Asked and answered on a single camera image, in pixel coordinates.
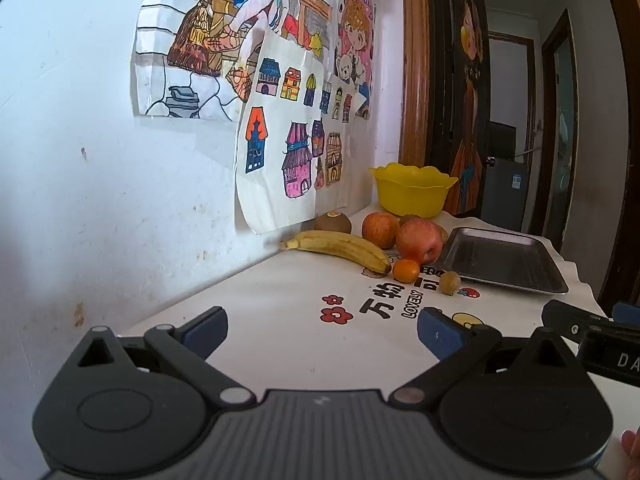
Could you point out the white printed tablecloth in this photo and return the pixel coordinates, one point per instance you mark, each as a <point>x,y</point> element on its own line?
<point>300,300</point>

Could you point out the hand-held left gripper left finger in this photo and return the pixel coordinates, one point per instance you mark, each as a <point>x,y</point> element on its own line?
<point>205,331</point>

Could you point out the large red apple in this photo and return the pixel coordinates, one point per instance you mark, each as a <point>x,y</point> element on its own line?
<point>419,242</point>

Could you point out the metal tray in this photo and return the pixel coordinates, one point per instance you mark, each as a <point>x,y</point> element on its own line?
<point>500,260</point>

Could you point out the dark brown doorway frame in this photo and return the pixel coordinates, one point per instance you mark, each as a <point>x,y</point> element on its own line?
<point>625,160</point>

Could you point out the wooden door frame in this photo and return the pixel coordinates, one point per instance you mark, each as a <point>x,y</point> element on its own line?
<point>415,60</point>

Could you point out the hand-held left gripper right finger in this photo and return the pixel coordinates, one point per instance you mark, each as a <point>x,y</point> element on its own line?
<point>440,332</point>

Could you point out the dark wooden door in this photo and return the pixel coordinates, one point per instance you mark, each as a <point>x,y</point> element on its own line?
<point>442,35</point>

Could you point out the orange-red apple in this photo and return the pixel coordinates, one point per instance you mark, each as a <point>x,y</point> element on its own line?
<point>379,230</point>

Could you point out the brown framed glass door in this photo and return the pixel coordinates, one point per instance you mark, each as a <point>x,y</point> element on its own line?
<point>562,110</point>

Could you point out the coloured figures drawing paper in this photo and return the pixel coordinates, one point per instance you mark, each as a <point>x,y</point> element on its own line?
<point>200,35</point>

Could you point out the long yellow banana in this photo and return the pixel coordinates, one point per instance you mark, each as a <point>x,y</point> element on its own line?
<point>340,250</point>

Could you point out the small orange-red tomato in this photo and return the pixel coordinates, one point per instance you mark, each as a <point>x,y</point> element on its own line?
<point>406,270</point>

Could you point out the small houses drawing paper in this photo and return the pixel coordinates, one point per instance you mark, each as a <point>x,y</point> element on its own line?
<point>345,105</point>

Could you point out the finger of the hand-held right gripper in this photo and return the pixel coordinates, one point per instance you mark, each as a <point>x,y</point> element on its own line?
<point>570,317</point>
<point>627,314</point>

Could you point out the small brown round fruit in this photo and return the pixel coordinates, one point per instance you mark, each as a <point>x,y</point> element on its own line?
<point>450,282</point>

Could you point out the person's right hand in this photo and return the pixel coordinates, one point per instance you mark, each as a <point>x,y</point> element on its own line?
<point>633,447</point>

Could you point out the girl drawing poster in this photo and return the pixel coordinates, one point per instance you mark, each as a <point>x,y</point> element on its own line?
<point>355,25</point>

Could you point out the yellow plastic bowl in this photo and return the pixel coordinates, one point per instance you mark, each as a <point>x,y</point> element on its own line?
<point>412,195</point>

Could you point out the figure door poster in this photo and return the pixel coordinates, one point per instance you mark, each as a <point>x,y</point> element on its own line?
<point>470,110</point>

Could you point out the grey appliance with label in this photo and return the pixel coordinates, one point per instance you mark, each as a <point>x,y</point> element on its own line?
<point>502,195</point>

